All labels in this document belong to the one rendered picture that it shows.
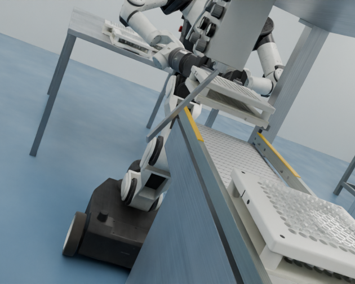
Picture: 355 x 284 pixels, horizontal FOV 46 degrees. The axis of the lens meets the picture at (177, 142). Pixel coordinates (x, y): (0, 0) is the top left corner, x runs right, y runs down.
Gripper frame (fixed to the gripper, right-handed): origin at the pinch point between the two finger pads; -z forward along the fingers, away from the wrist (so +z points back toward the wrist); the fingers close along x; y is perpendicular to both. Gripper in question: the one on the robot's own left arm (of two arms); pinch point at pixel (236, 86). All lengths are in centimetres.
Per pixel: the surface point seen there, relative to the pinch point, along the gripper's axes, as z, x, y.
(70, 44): 102, 24, 82
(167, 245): -54, 40, 9
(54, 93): 103, 55, 82
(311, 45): -16.0, -21.8, -13.1
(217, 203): -83, 13, 9
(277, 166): -40.5, 12.4, -12.4
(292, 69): -16.0, -13.0, -11.1
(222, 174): -61, 14, 5
